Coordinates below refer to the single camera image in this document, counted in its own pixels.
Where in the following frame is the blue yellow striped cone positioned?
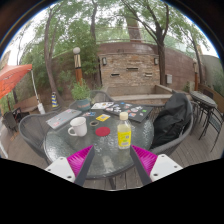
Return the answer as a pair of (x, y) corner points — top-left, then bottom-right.
(50, 91), (60, 109)

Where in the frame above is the yellow square card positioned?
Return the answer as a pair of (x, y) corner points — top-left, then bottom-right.
(95, 113), (111, 123)

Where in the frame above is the white ceramic mug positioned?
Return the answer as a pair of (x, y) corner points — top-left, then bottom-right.
(67, 116), (88, 138)

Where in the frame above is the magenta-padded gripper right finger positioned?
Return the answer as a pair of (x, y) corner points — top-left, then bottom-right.
(129, 144), (184, 186)

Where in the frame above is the white sticker sheet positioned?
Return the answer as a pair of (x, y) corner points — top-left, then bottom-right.
(90, 101), (115, 111)

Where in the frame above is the flat round red coaster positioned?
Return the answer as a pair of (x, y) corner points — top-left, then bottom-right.
(94, 126), (111, 138)

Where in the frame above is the round dark patio table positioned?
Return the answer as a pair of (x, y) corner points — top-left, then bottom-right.
(189, 90), (218, 109)

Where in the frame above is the dark wicker chair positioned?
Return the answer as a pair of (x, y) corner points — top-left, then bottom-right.
(1, 109), (19, 133)

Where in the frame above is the silver laptop with stickers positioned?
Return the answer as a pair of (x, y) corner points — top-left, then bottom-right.
(45, 108), (83, 130)

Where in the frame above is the forked trunk tree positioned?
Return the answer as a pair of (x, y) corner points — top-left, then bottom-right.
(41, 6), (66, 104)

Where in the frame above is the dark metal patio chair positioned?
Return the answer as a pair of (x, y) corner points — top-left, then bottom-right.
(199, 108), (224, 153)
(190, 99), (203, 134)

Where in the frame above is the orange canopy with pole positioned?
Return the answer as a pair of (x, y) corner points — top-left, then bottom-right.
(0, 63), (46, 115)

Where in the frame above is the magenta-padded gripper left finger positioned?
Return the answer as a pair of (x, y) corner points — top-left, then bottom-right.
(44, 144), (96, 187)

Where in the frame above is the clear bottle with yellow label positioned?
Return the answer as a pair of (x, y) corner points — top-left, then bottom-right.
(116, 111), (133, 150)

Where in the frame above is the wooden bench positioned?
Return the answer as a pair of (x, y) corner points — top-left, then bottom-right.
(13, 94), (43, 114)

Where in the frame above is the dark trunk tree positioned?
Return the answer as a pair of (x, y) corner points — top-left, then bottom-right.
(123, 0), (171, 86)

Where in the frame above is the black jacket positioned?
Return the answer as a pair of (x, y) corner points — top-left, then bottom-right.
(150, 92), (194, 148)

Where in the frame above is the green plant in blue pot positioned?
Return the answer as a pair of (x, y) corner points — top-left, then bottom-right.
(69, 79), (93, 112)

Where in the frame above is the blue sticker card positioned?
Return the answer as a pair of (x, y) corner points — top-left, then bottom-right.
(81, 111), (97, 118)

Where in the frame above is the striped lamp post with globe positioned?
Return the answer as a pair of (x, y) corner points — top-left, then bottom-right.
(72, 46), (84, 86)

